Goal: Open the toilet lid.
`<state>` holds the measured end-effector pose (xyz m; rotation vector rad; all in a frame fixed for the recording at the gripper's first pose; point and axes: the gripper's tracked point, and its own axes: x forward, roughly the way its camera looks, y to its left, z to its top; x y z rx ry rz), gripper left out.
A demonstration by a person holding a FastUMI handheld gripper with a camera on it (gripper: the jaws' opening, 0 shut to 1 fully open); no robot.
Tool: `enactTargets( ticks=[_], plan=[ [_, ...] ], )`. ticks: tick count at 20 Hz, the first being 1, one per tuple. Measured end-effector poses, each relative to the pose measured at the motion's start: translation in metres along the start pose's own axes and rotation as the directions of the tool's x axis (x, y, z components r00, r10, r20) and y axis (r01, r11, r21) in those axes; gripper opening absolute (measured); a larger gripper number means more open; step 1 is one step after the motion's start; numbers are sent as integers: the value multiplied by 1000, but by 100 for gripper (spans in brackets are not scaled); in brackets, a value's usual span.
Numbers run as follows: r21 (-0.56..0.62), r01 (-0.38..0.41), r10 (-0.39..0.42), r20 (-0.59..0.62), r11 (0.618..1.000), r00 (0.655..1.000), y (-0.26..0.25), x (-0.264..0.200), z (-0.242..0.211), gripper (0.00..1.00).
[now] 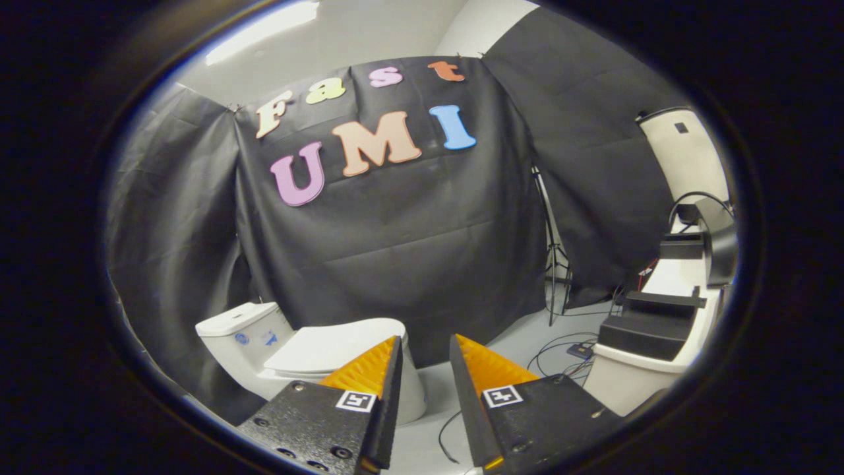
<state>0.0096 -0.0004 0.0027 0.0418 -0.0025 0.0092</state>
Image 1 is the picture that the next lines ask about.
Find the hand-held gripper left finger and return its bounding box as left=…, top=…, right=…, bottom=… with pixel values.
left=236, top=335, right=404, bottom=475

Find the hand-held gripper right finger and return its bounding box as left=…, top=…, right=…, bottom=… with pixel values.
left=450, top=333, right=624, bottom=472

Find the white toilet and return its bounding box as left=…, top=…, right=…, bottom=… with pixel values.
left=195, top=301, right=428, bottom=425

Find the white table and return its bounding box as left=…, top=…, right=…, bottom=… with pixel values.
left=584, top=218, right=733, bottom=416

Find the black tripod stand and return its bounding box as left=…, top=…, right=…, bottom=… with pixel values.
left=531, top=165, right=573, bottom=327

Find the large black stepped box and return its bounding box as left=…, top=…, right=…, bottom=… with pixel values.
left=597, top=290, right=708, bottom=362

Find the small black box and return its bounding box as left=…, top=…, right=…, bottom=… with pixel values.
left=659, top=232, right=706, bottom=260

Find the dark grey curved device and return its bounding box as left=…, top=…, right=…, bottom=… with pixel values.
left=692, top=198, right=738, bottom=286

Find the white panel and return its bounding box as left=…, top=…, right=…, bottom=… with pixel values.
left=636, top=108, right=729, bottom=205

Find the thin black floor cable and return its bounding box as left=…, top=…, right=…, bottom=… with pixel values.
left=438, top=410, right=462, bottom=464

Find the tangle of black floor cables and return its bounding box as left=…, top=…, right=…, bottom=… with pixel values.
left=526, top=287, right=627, bottom=387

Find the arched black cable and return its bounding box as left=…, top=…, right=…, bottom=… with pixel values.
left=668, top=191, right=734, bottom=228

